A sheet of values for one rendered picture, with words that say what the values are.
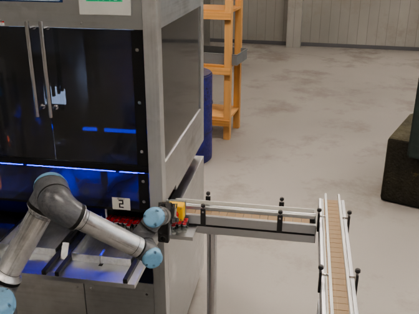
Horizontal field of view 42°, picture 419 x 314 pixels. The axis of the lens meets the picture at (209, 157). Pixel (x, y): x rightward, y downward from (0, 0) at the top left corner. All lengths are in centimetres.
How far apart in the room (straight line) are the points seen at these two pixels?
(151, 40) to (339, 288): 120
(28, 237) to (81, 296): 91
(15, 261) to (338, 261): 123
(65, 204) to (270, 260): 238
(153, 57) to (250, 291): 194
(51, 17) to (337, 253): 152
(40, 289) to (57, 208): 114
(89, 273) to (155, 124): 67
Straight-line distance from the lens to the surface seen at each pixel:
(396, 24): 1238
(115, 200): 249
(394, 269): 407
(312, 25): 1237
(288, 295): 364
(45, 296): 294
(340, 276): 218
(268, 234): 254
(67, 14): 232
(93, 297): 282
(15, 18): 242
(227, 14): 589
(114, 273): 226
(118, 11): 222
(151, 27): 220
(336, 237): 244
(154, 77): 224
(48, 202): 184
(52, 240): 255
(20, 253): 202
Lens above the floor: 212
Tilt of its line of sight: 22 degrees down
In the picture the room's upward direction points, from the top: straight up
